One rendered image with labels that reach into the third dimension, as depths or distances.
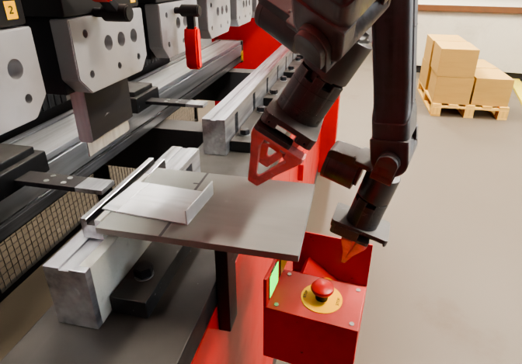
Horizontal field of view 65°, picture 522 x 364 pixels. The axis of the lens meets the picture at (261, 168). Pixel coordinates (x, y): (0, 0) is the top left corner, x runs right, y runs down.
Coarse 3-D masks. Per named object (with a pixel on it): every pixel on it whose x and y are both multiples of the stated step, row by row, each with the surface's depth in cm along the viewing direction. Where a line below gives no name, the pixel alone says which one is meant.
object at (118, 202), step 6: (132, 186) 61; (138, 186) 61; (144, 186) 62; (126, 192) 60; (132, 192) 60; (114, 198) 58; (120, 198) 58; (126, 198) 58; (108, 204) 57; (114, 204) 57; (120, 204) 57; (108, 210) 56; (114, 210) 55
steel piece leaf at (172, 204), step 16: (144, 192) 60; (160, 192) 60; (176, 192) 60; (192, 192) 60; (208, 192) 58; (128, 208) 56; (144, 208) 56; (160, 208) 56; (176, 208) 56; (192, 208) 53
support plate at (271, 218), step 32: (224, 192) 60; (256, 192) 60; (288, 192) 60; (128, 224) 53; (160, 224) 53; (192, 224) 53; (224, 224) 53; (256, 224) 53; (288, 224) 53; (288, 256) 47
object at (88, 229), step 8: (152, 160) 71; (160, 160) 70; (144, 168) 69; (152, 168) 67; (128, 176) 65; (136, 176) 66; (120, 184) 63; (128, 184) 64; (112, 192) 60; (120, 192) 62; (104, 200) 58; (96, 208) 56; (88, 216) 54; (96, 216) 56; (88, 224) 54; (96, 224) 54; (88, 232) 55
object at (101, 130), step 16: (80, 96) 49; (96, 96) 51; (112, 96) 54; (128, 96) 58; (80, 112) 50; (96, 112) 51; (112, 112) 55; (128, 112) 59; (80, 128) 51; (96, 128) 52; (112, 128) 55; (128, 128) 61; (96, 144) 53
